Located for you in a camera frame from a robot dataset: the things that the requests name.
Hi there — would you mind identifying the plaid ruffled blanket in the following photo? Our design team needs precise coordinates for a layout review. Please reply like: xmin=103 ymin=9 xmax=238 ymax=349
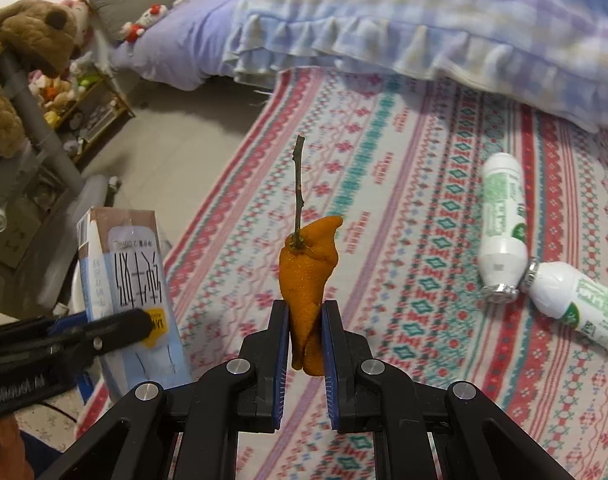
xmin=223 ymin=0 xmax=608 ymax=133

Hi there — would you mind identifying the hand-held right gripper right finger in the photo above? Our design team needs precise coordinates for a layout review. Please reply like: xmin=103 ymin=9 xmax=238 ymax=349
xmin=321 ymin=300 xmax=577 ymax=480

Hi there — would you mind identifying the person's left forearm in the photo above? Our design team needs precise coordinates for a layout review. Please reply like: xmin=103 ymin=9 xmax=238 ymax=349
xmin=0 ymin=416 xmax=34 ymax=480

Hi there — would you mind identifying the purple bed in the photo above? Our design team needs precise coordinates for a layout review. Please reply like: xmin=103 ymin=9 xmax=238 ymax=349
xmin=108 ymin=0 xmax=265 ymax=93

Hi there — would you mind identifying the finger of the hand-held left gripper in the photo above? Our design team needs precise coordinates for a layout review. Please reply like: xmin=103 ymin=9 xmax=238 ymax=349
xmin=46 ymin=311 xmax=90 ymax=337
xmin=48 ymin=308 xmax=157 ymax=361

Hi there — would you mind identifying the pile of small plush toys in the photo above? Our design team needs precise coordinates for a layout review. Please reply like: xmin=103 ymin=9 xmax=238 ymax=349
xmin=28 ymin=67 xmax=102 ymax=126

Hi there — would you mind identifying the wooden toy shelf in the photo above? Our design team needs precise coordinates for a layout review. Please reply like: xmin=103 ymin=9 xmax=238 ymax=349
xmin=44 ymin=72 xmax=137 ymax=161

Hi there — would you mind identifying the white bottle with green label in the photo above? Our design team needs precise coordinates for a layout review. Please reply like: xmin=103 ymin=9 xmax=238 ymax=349
xmin=478 ymin=152 xmax=530 ymax=303
xmin=519 ymin=260 xmax=608 ymax=356

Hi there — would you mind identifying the orange peel with stem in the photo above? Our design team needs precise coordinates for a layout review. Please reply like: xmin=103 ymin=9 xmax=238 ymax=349
xmin=278 ymin=135 xmax=345 ymax=377

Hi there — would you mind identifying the grey fan stand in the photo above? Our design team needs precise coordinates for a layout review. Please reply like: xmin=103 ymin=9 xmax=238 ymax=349
xmin=0 ymin=50 xmax=119 ymax=241

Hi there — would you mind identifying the brown teddy bear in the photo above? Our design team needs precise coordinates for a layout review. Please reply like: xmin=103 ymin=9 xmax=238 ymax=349
xmin=0 ymin=0 xmax=82 ymax=158

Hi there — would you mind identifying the white and red plush toy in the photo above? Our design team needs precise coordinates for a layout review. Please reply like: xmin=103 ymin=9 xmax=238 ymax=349
xmin=138 ymin=2 xmax=165 ymax=26

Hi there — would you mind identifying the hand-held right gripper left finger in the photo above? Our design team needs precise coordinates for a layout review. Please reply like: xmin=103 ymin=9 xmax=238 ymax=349
xmin=31 ymin=300 xmax=291 ymax=480

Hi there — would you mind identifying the brown and blue milk carton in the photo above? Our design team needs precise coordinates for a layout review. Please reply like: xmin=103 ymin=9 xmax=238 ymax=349
xmin=76 ymin=207 xmax=192 ymax=401

